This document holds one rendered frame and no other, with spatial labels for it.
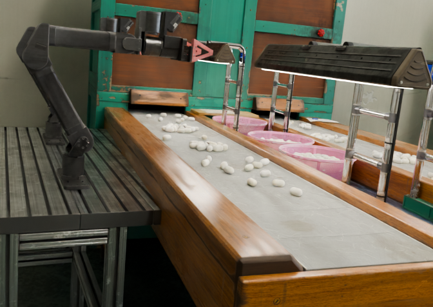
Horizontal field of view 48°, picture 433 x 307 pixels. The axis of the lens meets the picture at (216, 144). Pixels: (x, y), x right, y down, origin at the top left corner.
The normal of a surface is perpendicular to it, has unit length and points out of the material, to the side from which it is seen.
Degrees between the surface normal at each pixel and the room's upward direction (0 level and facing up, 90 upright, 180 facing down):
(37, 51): 90
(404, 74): 90
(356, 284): 90
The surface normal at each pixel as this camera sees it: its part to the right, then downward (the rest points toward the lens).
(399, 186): -0.94, -0.02
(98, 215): 0.40, 0.20
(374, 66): -0.75, -0.54
